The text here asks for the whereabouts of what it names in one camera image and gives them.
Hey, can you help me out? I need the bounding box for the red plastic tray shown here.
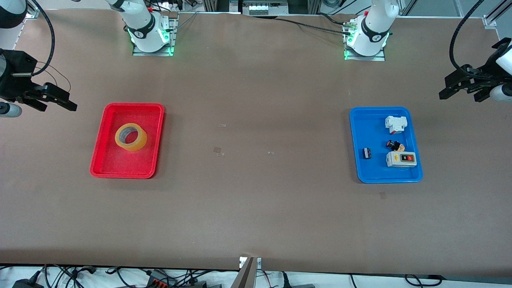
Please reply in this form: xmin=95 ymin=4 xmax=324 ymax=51
xmin=90 ymin=103 xmax=165 ymax=179

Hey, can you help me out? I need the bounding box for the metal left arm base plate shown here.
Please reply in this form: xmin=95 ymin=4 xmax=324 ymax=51
xmin=344 ymin=20 xmax=386 ymax=62

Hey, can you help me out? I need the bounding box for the yellow clear tape roll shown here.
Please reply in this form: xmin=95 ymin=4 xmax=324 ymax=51
xmin=115 ymin=123 xmax=148 ymax=152

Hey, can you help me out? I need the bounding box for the grey switch box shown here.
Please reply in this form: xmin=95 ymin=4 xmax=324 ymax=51
xmin=386 ymin=152 xmax=418 ymax=168

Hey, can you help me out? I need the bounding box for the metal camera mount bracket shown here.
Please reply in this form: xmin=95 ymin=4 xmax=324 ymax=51
xmin=239 ymin=256 xmax=262 ymax=288

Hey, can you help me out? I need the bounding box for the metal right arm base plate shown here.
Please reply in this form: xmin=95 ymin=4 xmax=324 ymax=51
xmin=132 ymin=12 xmax=176 ymax=57

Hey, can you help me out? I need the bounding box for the orange black connector box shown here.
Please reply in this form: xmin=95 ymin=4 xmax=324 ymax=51
xmin=146 ymin=270 xmax=178 ymax=288

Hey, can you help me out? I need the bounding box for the black table cable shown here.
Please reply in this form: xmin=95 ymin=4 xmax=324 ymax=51
xmin=275 ymin=17 xmax=346 ymax=34

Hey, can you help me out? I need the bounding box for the white circuit breaker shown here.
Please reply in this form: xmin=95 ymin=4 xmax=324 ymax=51
xmin=385 ymin=116 xmax=408 ymax=135

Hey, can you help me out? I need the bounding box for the black looped floor cable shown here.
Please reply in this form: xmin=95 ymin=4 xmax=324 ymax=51
xmin=404 ymin=274 xmax=444 ymax=287

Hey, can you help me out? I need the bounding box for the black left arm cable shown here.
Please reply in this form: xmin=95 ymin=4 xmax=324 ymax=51
xmin=449 ymin=0 xmax=486 ymax=78

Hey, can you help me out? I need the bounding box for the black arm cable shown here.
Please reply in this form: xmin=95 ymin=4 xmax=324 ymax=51
xmin=449 ymin=0 xmax=486 ymax=78
xmin=16 ymin=0 xmax=55 ymax=76

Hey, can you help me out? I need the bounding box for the black power adapter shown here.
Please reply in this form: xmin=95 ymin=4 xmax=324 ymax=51
xmin=12 ymin=278 xmax=44 ymax=288

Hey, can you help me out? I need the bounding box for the blue plastic tray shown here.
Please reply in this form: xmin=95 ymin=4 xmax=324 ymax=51
xmin=350 ymin=106 xmax=424 ymax=184

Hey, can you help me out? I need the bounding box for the aluminium frame structure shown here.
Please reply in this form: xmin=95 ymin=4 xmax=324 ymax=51
xmin=202 ymin=0 xmax=320 ymax=16

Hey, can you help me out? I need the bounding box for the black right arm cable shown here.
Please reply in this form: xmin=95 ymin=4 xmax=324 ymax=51
xmin=16 ymin=0 xmax=55 ymax=76

